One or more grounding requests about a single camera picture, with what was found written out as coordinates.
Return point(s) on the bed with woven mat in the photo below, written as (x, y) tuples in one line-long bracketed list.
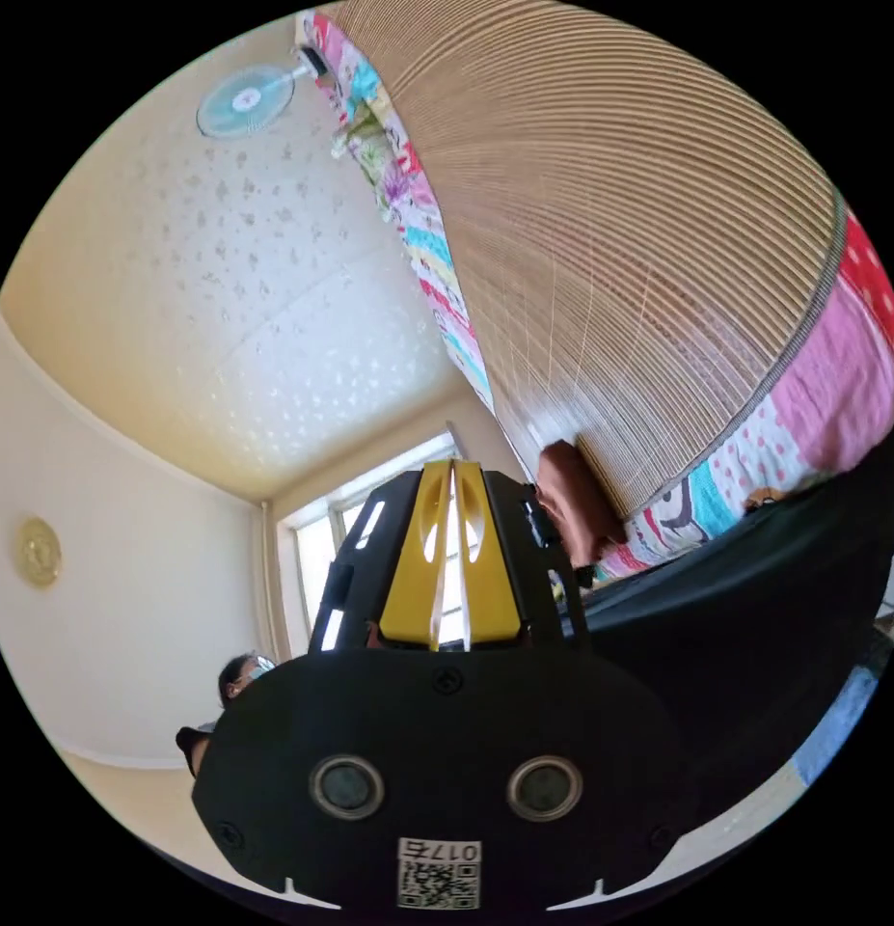
[(598, 217)]

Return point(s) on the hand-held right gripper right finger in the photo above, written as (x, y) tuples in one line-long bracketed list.
[(490, 571)]

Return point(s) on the brown pants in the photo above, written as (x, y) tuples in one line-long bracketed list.
[(573, 499)]

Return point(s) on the window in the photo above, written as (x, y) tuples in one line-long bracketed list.
[(315, 544)]

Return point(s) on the blue fan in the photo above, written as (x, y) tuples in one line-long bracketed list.
[(245, 100)]

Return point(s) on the person's body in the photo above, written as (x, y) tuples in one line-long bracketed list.
[(707, 637)]

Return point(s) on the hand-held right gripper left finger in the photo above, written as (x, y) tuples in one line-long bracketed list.
[(410, 571)]

